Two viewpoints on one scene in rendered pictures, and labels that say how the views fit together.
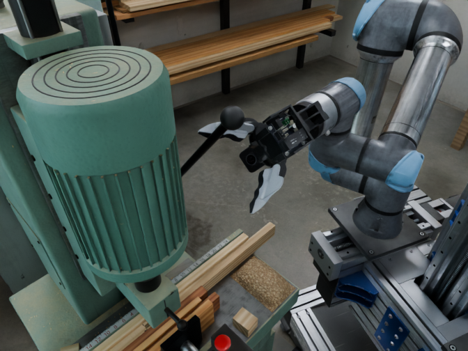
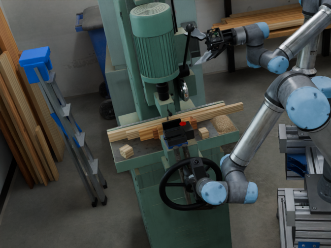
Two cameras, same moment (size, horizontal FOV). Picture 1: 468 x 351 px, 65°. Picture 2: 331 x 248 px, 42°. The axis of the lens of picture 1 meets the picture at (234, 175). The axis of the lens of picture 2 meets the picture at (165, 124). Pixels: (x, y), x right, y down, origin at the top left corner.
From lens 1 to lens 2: 1.38 m
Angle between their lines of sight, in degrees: 30
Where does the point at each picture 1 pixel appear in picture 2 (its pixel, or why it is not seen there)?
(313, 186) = not seen: outside the picture
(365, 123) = (306, 54)
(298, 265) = not seen: hidden behind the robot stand
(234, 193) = not seen: hidden behind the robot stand
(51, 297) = (134, 119)
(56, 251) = (136, 83)
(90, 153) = (142, 29)
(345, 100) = (252, 30)
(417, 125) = (290, 46)
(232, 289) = (207, 124)
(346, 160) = (255, 59)
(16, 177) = (128, 46)
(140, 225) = (154, 58)
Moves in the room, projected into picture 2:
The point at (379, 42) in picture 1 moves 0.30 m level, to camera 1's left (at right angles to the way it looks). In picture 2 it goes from (307, 8) to (244, 5)
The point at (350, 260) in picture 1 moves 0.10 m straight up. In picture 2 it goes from (293, 140) to (293, 124)
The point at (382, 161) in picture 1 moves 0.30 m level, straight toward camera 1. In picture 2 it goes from (266, 59) to (208, 84)
